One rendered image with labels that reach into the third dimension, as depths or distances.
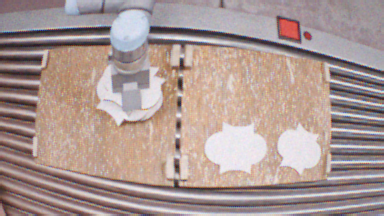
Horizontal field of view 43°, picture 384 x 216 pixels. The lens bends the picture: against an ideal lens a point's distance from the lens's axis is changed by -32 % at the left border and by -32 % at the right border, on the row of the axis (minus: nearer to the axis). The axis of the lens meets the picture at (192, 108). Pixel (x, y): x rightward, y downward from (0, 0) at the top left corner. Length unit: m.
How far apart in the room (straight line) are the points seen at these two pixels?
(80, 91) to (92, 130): 0.11
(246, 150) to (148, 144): 0.22
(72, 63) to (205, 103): 0.37
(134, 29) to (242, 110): 0.50
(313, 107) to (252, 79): 0.19
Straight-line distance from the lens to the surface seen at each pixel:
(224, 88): 1.62
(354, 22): 2.99
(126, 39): 1.18
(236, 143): 1.56
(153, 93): 1.46
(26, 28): 1.79
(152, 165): 1.55
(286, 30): 1.73
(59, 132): 1.59
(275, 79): 1.65
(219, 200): 1.55
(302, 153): 1.59
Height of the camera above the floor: 2.43
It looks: 70 degrees down
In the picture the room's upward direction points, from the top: 9 degrees clockwise
